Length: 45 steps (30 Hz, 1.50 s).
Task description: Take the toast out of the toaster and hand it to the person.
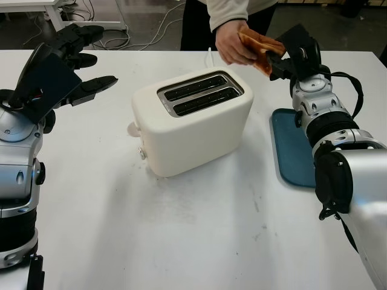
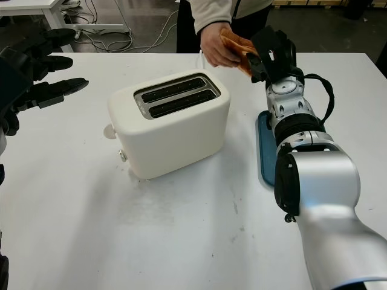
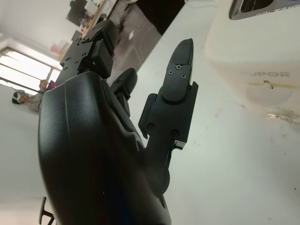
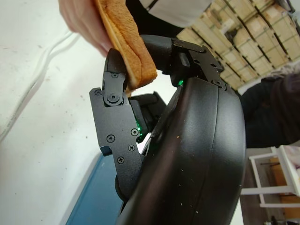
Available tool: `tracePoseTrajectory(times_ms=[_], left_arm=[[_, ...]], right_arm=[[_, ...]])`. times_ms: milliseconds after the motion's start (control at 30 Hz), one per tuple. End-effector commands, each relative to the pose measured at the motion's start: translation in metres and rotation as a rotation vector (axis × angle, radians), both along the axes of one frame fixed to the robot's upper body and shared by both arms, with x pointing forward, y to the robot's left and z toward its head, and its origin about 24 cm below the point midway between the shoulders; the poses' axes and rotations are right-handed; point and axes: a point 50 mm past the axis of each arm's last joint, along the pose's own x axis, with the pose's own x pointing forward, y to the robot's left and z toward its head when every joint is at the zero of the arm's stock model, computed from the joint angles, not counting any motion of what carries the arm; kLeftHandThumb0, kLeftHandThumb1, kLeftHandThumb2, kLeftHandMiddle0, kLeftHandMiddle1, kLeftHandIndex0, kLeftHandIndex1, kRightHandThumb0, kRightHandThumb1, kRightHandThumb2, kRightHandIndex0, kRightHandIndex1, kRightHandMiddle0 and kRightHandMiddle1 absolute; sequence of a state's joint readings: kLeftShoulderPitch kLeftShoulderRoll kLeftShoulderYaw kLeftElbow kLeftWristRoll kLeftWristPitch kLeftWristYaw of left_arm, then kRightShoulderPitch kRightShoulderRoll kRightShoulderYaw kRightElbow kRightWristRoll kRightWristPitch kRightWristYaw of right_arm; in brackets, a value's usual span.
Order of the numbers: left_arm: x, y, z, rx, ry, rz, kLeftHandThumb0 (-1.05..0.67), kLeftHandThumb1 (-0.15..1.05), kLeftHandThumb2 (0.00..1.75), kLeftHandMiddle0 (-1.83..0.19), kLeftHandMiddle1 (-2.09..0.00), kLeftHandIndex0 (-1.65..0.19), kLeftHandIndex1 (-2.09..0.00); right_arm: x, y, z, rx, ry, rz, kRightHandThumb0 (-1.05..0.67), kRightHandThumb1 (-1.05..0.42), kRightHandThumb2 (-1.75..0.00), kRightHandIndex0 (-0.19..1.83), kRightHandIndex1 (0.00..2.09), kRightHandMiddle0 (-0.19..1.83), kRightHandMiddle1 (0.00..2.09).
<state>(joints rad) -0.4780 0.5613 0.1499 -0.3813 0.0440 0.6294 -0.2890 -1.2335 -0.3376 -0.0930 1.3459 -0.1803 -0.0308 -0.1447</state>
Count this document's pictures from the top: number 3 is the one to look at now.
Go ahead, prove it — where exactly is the cream two-slot toaster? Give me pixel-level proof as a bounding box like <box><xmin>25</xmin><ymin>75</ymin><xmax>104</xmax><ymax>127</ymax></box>
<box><xmin>204</xmin><ymin>0</ymin><xmax>300</xmax><ymax>124</ymax></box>

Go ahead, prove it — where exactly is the standing person in black trousers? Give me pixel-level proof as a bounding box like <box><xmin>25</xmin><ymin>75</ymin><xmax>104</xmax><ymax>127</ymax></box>
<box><xmin>135</xmin><ymin>0</ymin><xmax>186</xmax><ymax>36</ymax></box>

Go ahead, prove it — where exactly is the bright window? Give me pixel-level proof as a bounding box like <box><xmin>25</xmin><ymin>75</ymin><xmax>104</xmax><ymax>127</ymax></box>
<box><xmin>0</xmin><ymin>39</ymin><xmax>62</xmax><ymax>88</ymax></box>

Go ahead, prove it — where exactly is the seated person with headset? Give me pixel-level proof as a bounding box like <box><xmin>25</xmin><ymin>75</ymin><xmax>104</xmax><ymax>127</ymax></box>
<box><xmin>11</xmin><ymin>79</ymin><xmax>56</xmax><ymax>111</ymax></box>

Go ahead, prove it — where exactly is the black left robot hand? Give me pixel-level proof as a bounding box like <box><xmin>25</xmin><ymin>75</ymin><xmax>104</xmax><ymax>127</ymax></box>
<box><xmin>37</xmin><ymin>20</ymin><xmax>199</xmax><ymax>225</ymax></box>

